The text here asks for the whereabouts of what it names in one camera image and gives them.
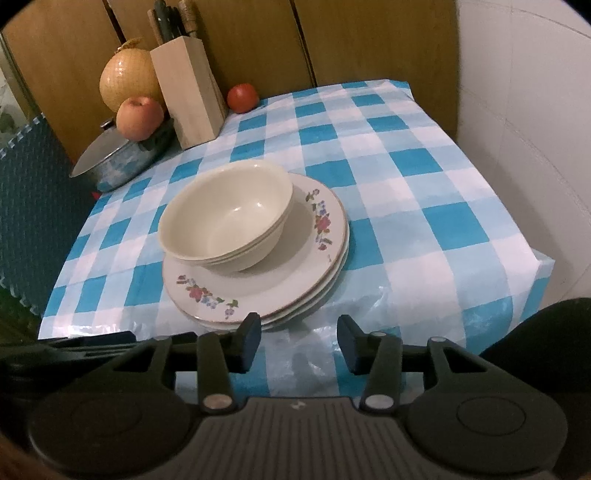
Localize white plate pink flowers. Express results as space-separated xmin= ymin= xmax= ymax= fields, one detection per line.
xmin=182 ymin=257 xmax=346 ymax=331
xmin=185 ymin=274 xmax=344 ymax=332

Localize cream plate colourful floral rim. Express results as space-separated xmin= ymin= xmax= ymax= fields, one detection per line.
xmin=162 ymin=173 xmax=349 ymax=327

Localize cream bowl front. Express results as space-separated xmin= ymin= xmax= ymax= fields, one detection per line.
xmin=157 ymin=160 xmax=294 ymax=266

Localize cream bowl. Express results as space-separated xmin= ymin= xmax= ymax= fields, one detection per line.
xmin=157 ymin=160 xmax=294 ymax=266
xmin=162 ymin=204 xmax=293 ymax=272
xmin=165 ymin=221 xmax=286 ymax=273

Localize blue white checkered tablecloth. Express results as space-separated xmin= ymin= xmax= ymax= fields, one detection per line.
xmin=40 ymin=80 xmax=553 ymax=396

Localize teal foam mat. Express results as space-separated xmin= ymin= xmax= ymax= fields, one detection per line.
xmin=1 ymin=115 xmax=95 ymax=315

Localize steel pot with lid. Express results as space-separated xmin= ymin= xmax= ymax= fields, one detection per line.
xmin=69 ymin=117 xmax=176 ymax=193

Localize red apple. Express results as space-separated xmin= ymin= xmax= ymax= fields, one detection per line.
xmin=115 ymin=96 xmax=164 ymax=142

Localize wooden knife block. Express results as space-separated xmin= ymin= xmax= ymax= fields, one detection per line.
xmin=150 ymin=36 xmax=228 ymax=150

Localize red tomato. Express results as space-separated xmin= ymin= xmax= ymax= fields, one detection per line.
xmin=226 ymin=83 xmax=259 ymax=114

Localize yellow pomelo in net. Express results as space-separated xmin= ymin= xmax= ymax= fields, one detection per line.
xmin=99 ymin=37 xmax=163 ymax=113

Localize wooden cabinet doors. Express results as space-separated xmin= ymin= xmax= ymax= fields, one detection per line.
xmin=2 ymin=1 xmax=459 ymax=160

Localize knife handles in block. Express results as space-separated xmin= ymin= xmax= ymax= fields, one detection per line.
xmin=147 ymin=0 xmax=199 ymax=46

